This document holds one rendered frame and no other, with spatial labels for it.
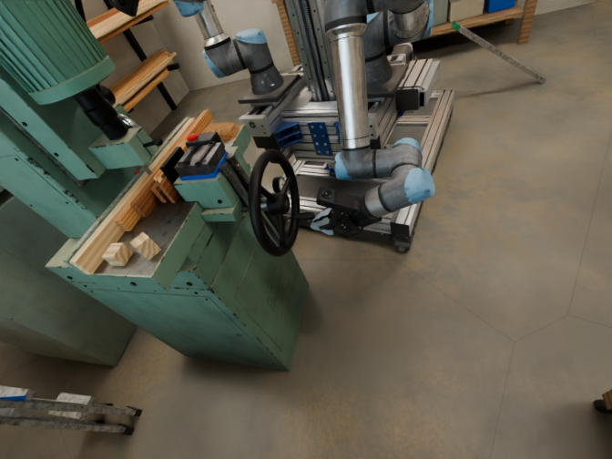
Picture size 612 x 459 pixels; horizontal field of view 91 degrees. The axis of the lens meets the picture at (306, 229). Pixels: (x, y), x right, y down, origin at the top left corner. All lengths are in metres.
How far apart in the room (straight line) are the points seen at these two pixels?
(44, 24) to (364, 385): 1.39
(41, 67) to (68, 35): 0.08
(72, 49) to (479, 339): 1.52
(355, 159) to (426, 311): 0.88
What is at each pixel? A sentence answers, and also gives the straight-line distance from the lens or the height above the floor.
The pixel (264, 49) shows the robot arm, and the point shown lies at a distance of 1.46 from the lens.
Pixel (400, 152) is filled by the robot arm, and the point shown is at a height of 0.86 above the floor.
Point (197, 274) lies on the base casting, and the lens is 0.82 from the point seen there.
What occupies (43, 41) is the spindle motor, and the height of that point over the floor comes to 1.29.
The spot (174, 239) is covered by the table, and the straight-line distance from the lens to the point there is 0.76.
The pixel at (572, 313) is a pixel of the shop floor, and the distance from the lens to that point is 1.61.
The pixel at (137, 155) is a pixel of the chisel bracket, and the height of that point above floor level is 1.03.
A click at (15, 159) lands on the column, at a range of 1.02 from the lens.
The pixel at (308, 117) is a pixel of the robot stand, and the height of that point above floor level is 0.70.
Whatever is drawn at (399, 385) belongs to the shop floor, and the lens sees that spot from 1.37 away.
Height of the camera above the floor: 1.33
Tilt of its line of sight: 45 degrees down
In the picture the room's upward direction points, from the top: 22 degrees counter-clockwise
